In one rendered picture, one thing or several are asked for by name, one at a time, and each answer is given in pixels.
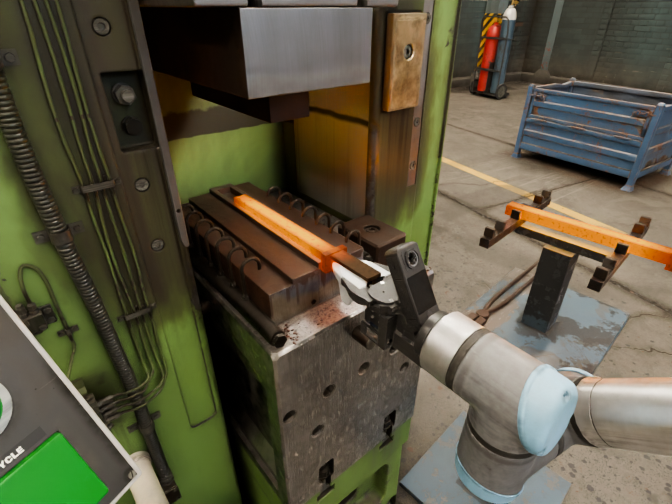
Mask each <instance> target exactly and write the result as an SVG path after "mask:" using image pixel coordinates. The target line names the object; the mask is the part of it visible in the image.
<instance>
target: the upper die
mask: <svg viewBox="0 0 672 504"><path fill-rule="evenodd" d="M140 12H141V17H142V21H143V26H144V31H145V36H146V40H147V45H148V50H149V55H150V59H151V64H152V69H153V71H157V72H160V73H163V74H167V75H170V76H173V77H177V78H180V79H183V80H186V81H190V82H193V83H196V84H200V85H203V86H206V87H210V88H213V89H216V90H219V91H223V92H226V93H229V94H233V95H236V96H239V97H242V98H246V99H249V100H250V99H257V98H264V97H271V96H278V95H285V94H292V93H300V92H307V91H314V90H321V89H328V88H335V87H342V86H350V85H357V84H364V83H369V82H370V64H371V38H372V13H373V8H372V7H140Z"/></svg>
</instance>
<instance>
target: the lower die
mask: <svg viewBox="0 0 672 504"><path fill-rule="evenodd" d="M227 187H232V188H233V189H235V190H236V191H238V192H240V193H241V194H243V195H244V194H246V195H248V196H249V197H251V198H253V199H255V200H256V201H258V202H260V203H261V204H263V205H265V206H266V207H268V208H270V209H271V210H273V211H275V212H277V213H278V214H280V215H282V216H283V217H285V218H287V219H288V220H290V221H292V222H293V223H295V224H297V225H298V226H300V227H302V228H304V229H305V230H307V231H309V232H310V233H312V234H314V235H315V236H317V237H319V238H320V239H322V240H324V241H326V242H327V243H329V244H331V245H332V246H334V247H337V246H340V245H344V246H346V247H347V253H349V254H351V255H352V256H354V257H356V258H357V259H359V260H363V247H362V246H360V245H358V244H356V243H355V242H353V241H351V240H349V239H348V243H345V237H344V236H342V235H341V234H339V233H337V232H335V231H334V230H333V233H329V229H330V228H328V227H327V226H325V225H323V224H321V223H320V222H318V225H315V220H314V219H313V218H311V217H309V216H307V215H306V214H305V215H304V217H301V214H302V212H300V211H299V210H297V209H295V208H293V207H292V210H289V205H288V204H286V203H285V202H283V201H281V200H280V203H277V199H278V198H276V197H274V196H272V195H271V194H269V197H267V196H266V193H267V192H265V191H264V190H262V189H260V188H258V187H257V186H255V185H253V184H251V183H250V182H246V183H242V184H238V185H232V184H231V183H230V184H226V185H222V186H218V187H214V188H210V189H209V191H210V193H207V194H203V195H200V196H196V197H192V198H188V199H189V203H186V204H190V205H192V206H193V207H194V210H195V211H199V212H201V213H202V215H203V217H204V218H206V219H209V220H211V221H212V223H213V226H214V227H219V228H221V229H222V230H223V232H224V236H230V237H232V238H233V239H234V240H235V244H236V246H243V247H245V248H246V249H247V252H248V257H252V256H254V257H257V258H259V260H260V262H261V269H260V270H258V267H257V262H256V261H254V260H252V261H249V262H247V263H246V264H245V266H244V276H245V283H246V290H247V294H248V296H249V298H250V300H251V301H252V302H253V303H254V304H255V305H256V306H258V307H259V308H260V309H261V310H262V311H263V312H264V313H265V314H266V315H267V316H268V317H269V318H270V319H271V320H272V321H273V322H274V323H275V324H276V325H278V324H280V323H282V322H284V321H286V320H288V319H290V318H292V317H294V316H296V315H298V314H300V313H302V312H304V311H306V310H308V309H310V308H312V307H314V306H316V305H318V304H319V303H322V302H324V301H326V300H328V299H330V298H332V297H334V296H336V295H338V294H340V288H339V282H338V280H337V279H336V277H335V275H334V273H333V272H332V271H331V272H329V273H325V272H323V271H322V270H321V259H319V258H318V257H316V256H315V255H313V254H312V253H310V252H309V251H307V250H306V249H304V248H303V247H301V246H300V245H298V244H297V243H295V242H294V241H292V240H291V239H289V238H288V237H286V236H285V235H283V234H282V233H280V232H279V231H277V230H276V229H274V228H273V227H271V226H270V225H268V224H267V223H265V222H264V221H262V220H261V219H259V218H258V217H256V216H255V215H253V214H252V213H250V212H249V211H247V210H246V209H244V208H243V207H241V206H240V205H238V204H237V203H235V202H234V201H232V200H231V199H229V198H228V197H226V196H225V195H223V194H222V193H220V192H219V191H217V190H220V189H223V188H227ZM199 220H200V216H199V215H198V214H193V215H191V216H190V217H189V219H188V224H189V228H190V233H191V238H192V242H193V243H194V246H195V247H196V249H197V250H198V247H197V242H196V237H195V233H194V226H195V224H196V222H197V221H199ZM208 229H210V224H209V223H208V222H202V223H200V224H199V226H198V235H199V240H200V245H201V250H202V252H203V255H204V256H205V257H206V258H207V259H208V257H207V252H206V247H205V241H204V235H205V232H206V231H207V230H208ZM220 238H221V235H220V232H219V231H217V230H214V231H212V232H210V233H209V235H208V243H209V248H210V254H211V259H212V261H213V264H214V265H215V267H216V268H217V269H218V263H217V257H216V252H215V244H216V242H217V241H218V239H220ZM231 249H232V243H231V241H230V240H224V241H222V242H221V243H220V244H219V253H220V259H221V265H222V270H223V271H224V275H226V277H227V278H228V279H229V280H230V276H229V270H228V263H227V254H228V252H229V251H230V250H231ZM248 257H247V258H248ZM245 259H246V258H245V257H244V252H243V251H242V250H236V251H234V252H233V253H232V255H231V264H232V270H233V277H234V281H235V282H236V286H237V288H239V289H240V290H241V291H242V292H243V290H242V283H241V277H240V265H241V263H242V262H243V261H244V260H245ZM314 299H315V300H316V303H315V304H313V305H312V304H311V302H312V300H314Z"/></svg>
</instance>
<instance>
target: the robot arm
mask: <svg viewBox="0 0 672 504"><path fill-rule="evenodd" d="M385 258H386V261H387V264H388V266H385V265H382V264H379V263H376V262H374V263H372V262H369V261H365V260H361V261H363V262H364V263H366V264H368V265H369V266H371V267H373V268H374V269H376V270H378V271H380V272H381V276H380V277H378V278H377V280H376V284H374V285H371V284H370V285H369V289H368V288H367V285H368V282H367V281H365V280H363V279H362V278H360V277H359V276H357V275H355V274H354V273H352V272H351V271H349V270H347V269H346V268H344V267H343V266H341V265H340V264H338V263H336V262H335V263H332V267H333V273H334V275H335V277H336V279H337V280H338V282H339V288H340V294H341V299H342V301H343V302H344V303H345V304H346V305H351V303H352V302H353V301H354V302H355V303H357V304H359V305H364V306H367V307H366V309H365V318H364V319H365V321H366V322H368V323H369V324H370V325H369V324H367V323H366V322H365V321H363V320H362V321H361V331H360V332H361V333H362V334H364V335H365V336H366V337H367V338H369V339H370V340H371V341H373V342H374V343H375V344H376V345H378V346H379V347H380V348H381V349H383V350H384V351H385V350H386V349H388V348H389V347H391V346H393V347H395V348H396V349H397V350H399V351H400V352H401V353H403V354H404V355H405V356H406V357H408V358H409V359H410V360H412V361H413V362H414V363H416V364H417V365H418V366H419V367H421V368H422V369H424V370H425V371H427V372H428V373H429V374H430V375H432V376H433V377H434V378H436V379H437V380H438V381H439V382H441V383H442V384H443V385H445V386H446V387H448V388H449V389H450V390H452V391H453V392H454V393H455V394H457V395H458V396H459V397H461V398H462V399H463V400H464V401H466V402H467V403H468V404H469V408H468V411H467V415H466V418H465V422H464V426H463V429H462V433H461V436H460V440H459V441H458V443H457V445H456V456H455V466H456V470H457V473H458V475H459V477H460V479H461V481H462V482H463V484H464V485H465V486H466V487H467V488H468V489H469V490H470V491H471V492H472V493H473V494H475V495H476V496H477V497H479V498H481V499H483V500H485V501H488V502H491V503H496V504H504V503H508V502H511V501H513V500H514V499H515V498H516V497H517V496H519V495H520V494H521V493H522V491H523V489H524V483H525V482H526V480H527V479H529V478H530V477H531V476H532V475H534V474H535V473H536V472H538V471H539V470H540V469H542V468H543V467H544V466H545V465H547V464H548V463H549V462H551V461H552V460H553V459H555V458H556V457H558V456H559V455H561V454H562V453H563V452H565V451H566V450H567V449H569V448H570V447H571V446H573V445H584V446H590V447H597V448H604V449H605V448H616V449H623V450H629V451H636V452H643V453H649V454H656V455H662V456H669V457H672V377H646V378H601V377H597V376H593V375H591V374H590V373H588V372H586V371H584V370H581V369H578V368H573V367H565V368H560V369H558V370H556V369H555V368H553V367H552V366H550V365H548V364H544V363H542V362H540V361H539V360H537V359H535V358H534V357H532V356H531V355H529V354H527V353H526V352H524V351H522V350H521V349H519V348H517V347H516V346H514V345H512V344H511V343H509V342H507V341H506V340H504V339H503V338H501V337H499V336H498V335H496V334H494V333H493V332H491V331H489V330H488V329H486V328H485V327H483V326H481V325H480V324H478V323H476V322H475V321H473V320H471V319H470V318H468V317H467V316H465V315H463V314H462V313H460V312H452V313H450V314H449V313H447V312H445V311H443V310H441V311H440V310H439V307H438V304H437V301H436V298H435V295H434V292H433V289H432V286H431V283H430V280H429V277H428V274H427V271H426V268H425V265H424V262H423V259H422V256H421V253H420V250H419V247H418V244H417V243H416V242H413V241H411V242H406V243H401V244H399V245H397V246H395V247H393V248H391V249H389V250H387V251H386V253H385ZM367 327H368V328H369V330H370V331H372V332H373V333H376V334H377V335H378V342H377V341H376V340H375V339H374V338H372V337H371V336H370V335H369V334H367ZM377 330H378V331H377ZM387 339H390V340H389V343H388V344H387Z"/></svg>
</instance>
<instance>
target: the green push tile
mask: <svg viewBox="0 0 672 504"><path fill-rule="evenodd" d="M108 491H109V490H108V488H107V486H106V485H105V484H104V483H103V482H102V481H101V479H100V478H99V477H98V476H97V475H96V473H95V472H94V471H93V470H92V469H91V467H90V466H89V465H88V464H87V463H86V462H85V460H84V459H83V458H82V457H81V456H80V454H79V453H78V452H77V451H76V450H75V449H74V447H73V446H72V445H71V444H70V443H69V441H68V440H67V439H66V438H65V437H64V436H63V434H62V433H57V432H55V433H54V434H53V435H51V436H50V437H49V438H48V439H47V440H45V441H44V442H43V443H42V444H41V445H39V446H38V447H37V448H36V449H35V450H33V451H32V452H31V453H30V454H29V455H28V456H26V457H25V458H24V459H23V460H22V461H20V462H19V463H18V464H17V465H16V466H14V467H13V468H12V469H11V470H10V471H8V472H7V473H6V474H5V475H4V476H2V477H1V478H0V504H98V502H99V501H100V500H101V499H102V498H103V497H104V496H105V495H106V494H107V493H108Z"/></svg>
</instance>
